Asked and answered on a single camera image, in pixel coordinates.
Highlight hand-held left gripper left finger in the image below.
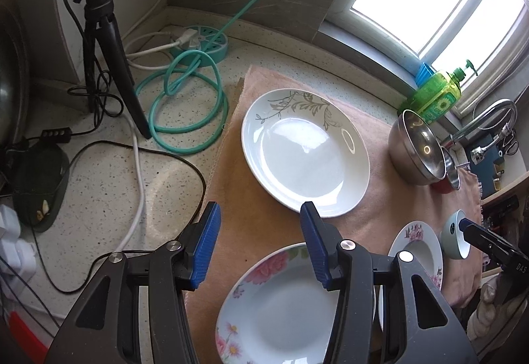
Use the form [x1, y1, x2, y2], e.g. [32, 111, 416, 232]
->
[50, 202, 222, 364]

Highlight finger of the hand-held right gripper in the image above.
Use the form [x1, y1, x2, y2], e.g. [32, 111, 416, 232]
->
[458, 217, 519, 265]

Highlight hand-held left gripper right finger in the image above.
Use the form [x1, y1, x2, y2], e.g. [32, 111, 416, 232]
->
[300, 202, 480, 364]

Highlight light blue bowl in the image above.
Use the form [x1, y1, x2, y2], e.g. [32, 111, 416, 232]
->
[440, 210, 472, 260]

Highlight small floral deep plate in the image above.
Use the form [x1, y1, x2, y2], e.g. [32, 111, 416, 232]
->
[378, 220, 444, 332]

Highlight small steel bowl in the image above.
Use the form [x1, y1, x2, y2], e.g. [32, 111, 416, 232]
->
[438, 145, 461, 191]

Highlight large floral plate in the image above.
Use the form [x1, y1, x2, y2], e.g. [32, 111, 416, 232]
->
[216, 242, 377, 364]

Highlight white plate with leaf print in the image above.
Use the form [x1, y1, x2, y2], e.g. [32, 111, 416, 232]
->
[241, 89, 370, 218]

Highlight large steel bowl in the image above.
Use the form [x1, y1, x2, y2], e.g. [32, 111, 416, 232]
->
[388, 110, 449, 186]

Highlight person's right hand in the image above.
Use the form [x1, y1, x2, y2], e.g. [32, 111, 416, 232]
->
[467, 277, 529, 348]

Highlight pink towel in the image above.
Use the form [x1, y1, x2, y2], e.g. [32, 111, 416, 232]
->
[184, 65, 484, 364]

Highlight dark blue box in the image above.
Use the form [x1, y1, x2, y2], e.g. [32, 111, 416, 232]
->
[469, 134, 513, 199]

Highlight chrome kitchen faucet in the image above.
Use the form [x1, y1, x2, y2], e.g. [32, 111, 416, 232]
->
[450, 98, 518, 164]

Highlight green dish soap bottle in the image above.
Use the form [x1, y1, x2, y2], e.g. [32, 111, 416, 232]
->
[407, 59, 479, 125]

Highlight blue silicone cup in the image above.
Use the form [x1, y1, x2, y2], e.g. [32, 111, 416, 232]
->
[414, 62, 436, 85]

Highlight dark green dish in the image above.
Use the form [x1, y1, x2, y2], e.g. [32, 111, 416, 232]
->
[12, 136, 70, 233]

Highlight white power adapters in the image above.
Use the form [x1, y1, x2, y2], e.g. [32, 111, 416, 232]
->
[0, 205, 36, 278]

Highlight red flat object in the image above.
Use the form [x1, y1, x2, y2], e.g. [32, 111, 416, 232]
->
[8, 310, 48, 364]

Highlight white plug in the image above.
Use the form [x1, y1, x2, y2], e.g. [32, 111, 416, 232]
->
[176, 28, 201, 48]

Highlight black tripod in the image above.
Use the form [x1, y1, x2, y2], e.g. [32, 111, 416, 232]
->
[73, 0, 153, 140]

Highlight dark wok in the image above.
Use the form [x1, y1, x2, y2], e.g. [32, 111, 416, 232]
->
[0, 4, 31, 150]

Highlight black ring light cable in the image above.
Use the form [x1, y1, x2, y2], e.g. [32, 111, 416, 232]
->
[41, 0, 207, 294]

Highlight white cable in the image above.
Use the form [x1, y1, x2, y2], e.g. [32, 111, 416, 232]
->
[105, 31, 183, 255]

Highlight green hose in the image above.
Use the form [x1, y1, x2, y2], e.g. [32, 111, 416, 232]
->
[135, 0, 310, 154]

